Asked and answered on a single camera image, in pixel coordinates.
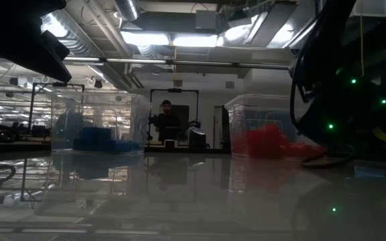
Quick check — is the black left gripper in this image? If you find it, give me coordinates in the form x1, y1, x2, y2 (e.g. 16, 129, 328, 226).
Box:
0, 0, 73, 84

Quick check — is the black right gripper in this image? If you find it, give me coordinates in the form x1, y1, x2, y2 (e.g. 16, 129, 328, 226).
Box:
336, 72, 386, 151

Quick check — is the red toy block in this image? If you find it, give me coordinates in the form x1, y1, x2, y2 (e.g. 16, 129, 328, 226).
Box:
289, 142, 327, 159
246, 123, 291, 158

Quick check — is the clear plastic bin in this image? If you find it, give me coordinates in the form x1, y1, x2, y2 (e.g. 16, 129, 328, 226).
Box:
224, 93, 314, 159
50, 92, 152, 155

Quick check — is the ceiling light panel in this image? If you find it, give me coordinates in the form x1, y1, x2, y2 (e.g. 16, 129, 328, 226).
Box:
121, 31, 171, 47
172, 34, 219, 48

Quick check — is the person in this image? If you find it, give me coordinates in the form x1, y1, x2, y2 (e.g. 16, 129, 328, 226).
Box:
153, 99, 183, 142

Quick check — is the long ceiling pipe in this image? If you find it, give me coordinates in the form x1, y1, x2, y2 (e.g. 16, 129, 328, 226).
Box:
62, 56, 292, 70

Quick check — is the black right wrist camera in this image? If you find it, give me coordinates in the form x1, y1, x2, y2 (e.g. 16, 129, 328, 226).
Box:
296, 100, 348, 147

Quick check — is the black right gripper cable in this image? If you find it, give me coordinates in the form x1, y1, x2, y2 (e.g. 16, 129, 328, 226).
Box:
289, 8, 357, 169

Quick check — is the silver ceiling duct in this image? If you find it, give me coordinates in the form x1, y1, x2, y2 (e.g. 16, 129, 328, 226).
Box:
114, 0, 141, 21

